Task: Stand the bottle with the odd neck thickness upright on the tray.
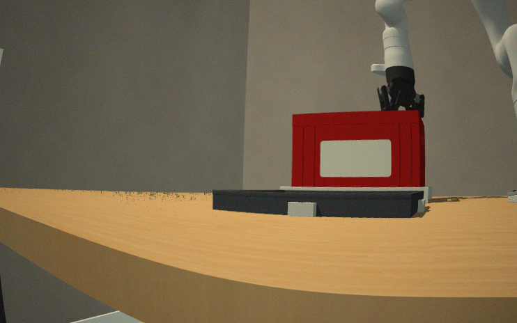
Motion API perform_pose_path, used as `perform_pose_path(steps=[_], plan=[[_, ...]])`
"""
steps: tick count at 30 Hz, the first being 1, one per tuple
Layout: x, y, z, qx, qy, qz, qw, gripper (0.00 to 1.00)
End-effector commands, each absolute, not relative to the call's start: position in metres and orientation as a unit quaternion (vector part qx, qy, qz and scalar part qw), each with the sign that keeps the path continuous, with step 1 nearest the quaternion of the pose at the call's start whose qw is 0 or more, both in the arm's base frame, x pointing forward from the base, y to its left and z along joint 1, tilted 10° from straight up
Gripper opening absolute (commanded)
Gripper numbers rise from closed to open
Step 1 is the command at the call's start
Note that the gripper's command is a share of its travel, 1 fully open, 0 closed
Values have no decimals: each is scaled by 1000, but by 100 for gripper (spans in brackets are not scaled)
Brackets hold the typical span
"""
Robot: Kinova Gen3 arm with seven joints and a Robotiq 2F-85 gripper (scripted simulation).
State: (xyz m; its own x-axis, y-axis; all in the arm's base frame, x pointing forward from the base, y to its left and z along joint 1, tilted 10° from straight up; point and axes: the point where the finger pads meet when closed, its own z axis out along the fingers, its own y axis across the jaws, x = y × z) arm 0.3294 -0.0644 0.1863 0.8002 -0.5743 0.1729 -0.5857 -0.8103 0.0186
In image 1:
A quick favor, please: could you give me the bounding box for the red crate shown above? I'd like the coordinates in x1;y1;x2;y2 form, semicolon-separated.
291;111;425;187

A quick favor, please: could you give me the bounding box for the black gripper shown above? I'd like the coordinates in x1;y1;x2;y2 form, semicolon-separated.
377;66;424;118

